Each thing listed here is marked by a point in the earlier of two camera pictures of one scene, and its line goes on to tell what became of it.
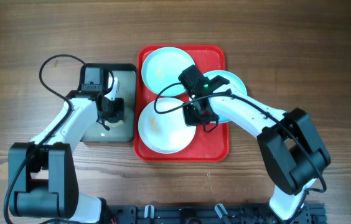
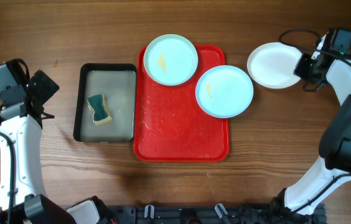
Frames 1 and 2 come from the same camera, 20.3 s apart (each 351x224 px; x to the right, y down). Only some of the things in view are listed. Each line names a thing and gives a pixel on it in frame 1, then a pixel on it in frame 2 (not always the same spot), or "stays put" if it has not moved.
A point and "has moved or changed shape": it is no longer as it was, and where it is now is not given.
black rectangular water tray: x=97 y=131 stays put
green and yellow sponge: x=114 y=124 has moved or changed shape
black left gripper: x=112 y=111 to x=43 y=86
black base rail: x=314 y=213 stays put
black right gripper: x=195 y=116 to x=304 y=68
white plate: x=165 y=133 to x=272 y=65
